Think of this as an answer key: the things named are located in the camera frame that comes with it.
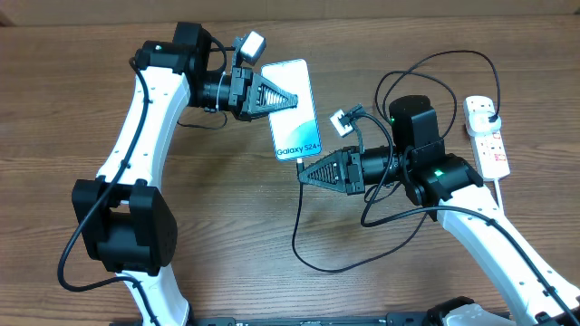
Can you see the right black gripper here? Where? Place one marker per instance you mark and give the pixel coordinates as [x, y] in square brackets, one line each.
[347, 183]

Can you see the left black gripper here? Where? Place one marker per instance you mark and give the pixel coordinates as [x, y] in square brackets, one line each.
[245, 81]

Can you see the Samsung Galaxy smartphone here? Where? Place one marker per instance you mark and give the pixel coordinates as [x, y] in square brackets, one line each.
[295, 131]

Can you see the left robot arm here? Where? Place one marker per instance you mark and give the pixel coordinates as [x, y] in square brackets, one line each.
[123, 219]

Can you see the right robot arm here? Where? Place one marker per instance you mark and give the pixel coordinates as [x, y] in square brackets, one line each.
[451, 192]

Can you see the white USB charger plug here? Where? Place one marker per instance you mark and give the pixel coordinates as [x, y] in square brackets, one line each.
[480, 124]

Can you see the white power strip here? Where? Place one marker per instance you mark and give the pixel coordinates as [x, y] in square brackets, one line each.
[489, 150]

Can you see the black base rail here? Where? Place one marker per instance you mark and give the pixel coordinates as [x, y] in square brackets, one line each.
[390, 319]

